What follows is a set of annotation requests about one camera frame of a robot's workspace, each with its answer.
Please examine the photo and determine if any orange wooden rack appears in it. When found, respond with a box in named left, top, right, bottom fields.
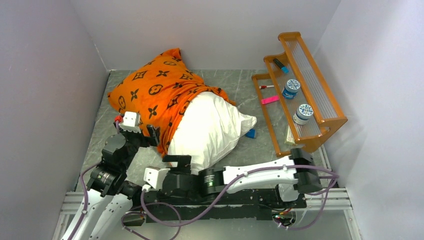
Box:
left=251, top=32, right=348, bottom=157

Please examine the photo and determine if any white pillow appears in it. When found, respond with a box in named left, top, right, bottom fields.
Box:
left=168, top=92, right=257, bottom=175

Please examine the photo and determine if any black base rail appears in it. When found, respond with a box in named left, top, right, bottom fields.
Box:
left=144, top=188, right=307, bottom=221

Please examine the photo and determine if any orange patterned pillowcase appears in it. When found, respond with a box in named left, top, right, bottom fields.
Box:
left=107, top=48, right=236, bottom=156

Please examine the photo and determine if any blue block front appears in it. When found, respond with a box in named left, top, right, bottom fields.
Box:
left=245, top=128, right=257, bottom=139

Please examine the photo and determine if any black marker blue cap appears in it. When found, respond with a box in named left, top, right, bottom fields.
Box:
left=272, top=58, right=289, bottom=74

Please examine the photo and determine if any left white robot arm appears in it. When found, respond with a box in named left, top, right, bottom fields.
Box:
left=62, top=125, right=160, bottom=240

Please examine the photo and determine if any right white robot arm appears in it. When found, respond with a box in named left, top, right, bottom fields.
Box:
left=160, top=148, right=323, bottom=208

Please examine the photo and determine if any white box under rack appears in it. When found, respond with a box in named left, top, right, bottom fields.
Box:
left=284, top=126, right=297, bottom=146

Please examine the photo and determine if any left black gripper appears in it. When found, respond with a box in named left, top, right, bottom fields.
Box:
left=114, top=120, right=160, bottom=170

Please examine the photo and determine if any blue white round jar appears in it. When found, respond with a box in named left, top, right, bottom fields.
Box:
left=282, top=79, right=301, bottom=100

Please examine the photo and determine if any red white pen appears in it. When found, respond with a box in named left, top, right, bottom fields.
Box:
left=259, top=85, right=275, bottom=89

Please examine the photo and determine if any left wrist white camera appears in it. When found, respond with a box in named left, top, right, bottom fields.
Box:
left=114, top=111, right=142, bottom=133

